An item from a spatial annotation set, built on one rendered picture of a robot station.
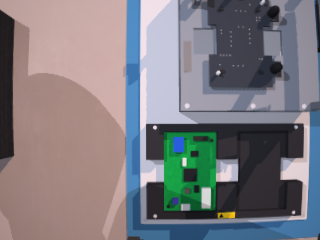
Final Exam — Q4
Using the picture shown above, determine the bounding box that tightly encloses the green circuit board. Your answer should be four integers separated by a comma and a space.
164, 132, 216, 211

